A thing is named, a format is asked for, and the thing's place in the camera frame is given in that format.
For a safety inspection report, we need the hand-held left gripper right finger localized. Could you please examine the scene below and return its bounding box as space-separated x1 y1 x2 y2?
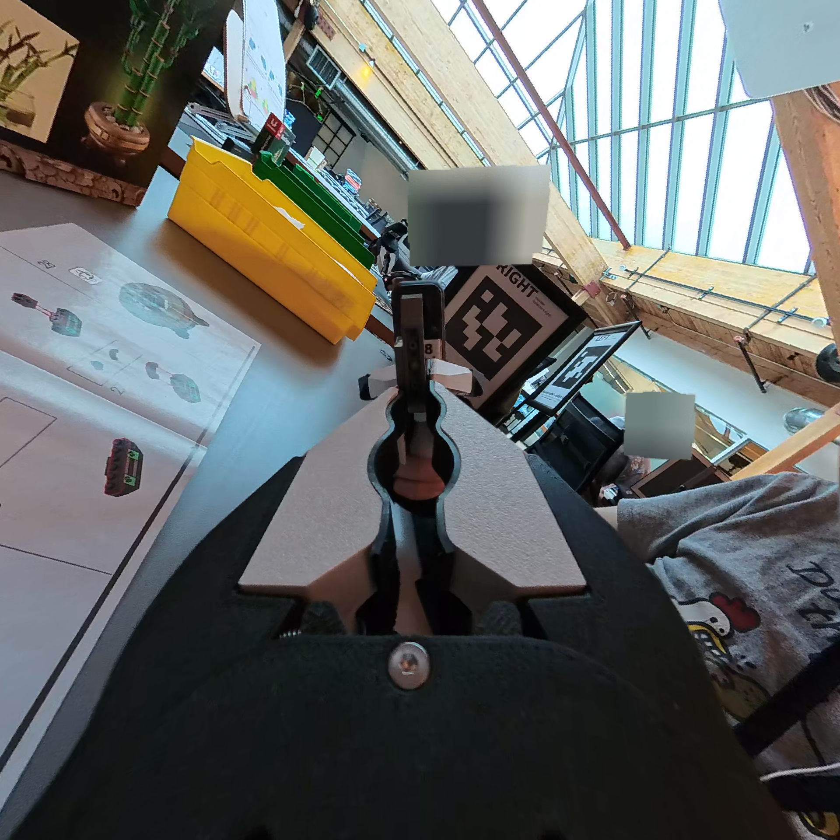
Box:
430 384 588 626

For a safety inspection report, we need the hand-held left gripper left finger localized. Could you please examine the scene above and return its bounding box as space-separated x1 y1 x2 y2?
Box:
238 386 403 632

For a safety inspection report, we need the grey desk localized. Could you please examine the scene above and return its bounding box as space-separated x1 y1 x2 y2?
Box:
0 128 403 821

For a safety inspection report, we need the person's right hand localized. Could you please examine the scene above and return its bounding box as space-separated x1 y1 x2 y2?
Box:
392 423 450 503

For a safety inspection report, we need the black framed marker sign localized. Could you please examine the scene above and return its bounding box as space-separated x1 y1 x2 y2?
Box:
525 320 643 419
443 262 589 412

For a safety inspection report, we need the black office chair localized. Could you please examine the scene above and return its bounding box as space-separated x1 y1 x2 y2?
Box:
525 394 626 494

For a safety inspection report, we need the green plastic bin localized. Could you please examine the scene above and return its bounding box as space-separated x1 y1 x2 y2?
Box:
252 151 377 270

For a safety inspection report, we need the yellow plastic bin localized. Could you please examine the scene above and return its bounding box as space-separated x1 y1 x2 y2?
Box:
167 138 379 345

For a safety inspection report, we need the small red green box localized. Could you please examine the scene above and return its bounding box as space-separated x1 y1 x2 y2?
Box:
252 113 295 166

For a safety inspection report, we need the open building instruction booklet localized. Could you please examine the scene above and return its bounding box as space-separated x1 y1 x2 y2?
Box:
0 223 262 775

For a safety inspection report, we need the printed paper sheet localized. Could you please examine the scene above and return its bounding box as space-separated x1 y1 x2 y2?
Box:
243 0 288 120

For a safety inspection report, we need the white document stand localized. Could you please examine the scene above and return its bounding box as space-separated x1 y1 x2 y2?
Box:
223 0 290 132

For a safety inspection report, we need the black toy set box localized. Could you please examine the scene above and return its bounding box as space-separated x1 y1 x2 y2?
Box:
0 0 235 209

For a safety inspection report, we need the black shoulder strap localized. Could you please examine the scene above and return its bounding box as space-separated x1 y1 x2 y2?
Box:
734 646 840 757

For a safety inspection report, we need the white cable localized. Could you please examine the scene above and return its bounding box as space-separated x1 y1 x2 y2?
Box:
760 761 840 783

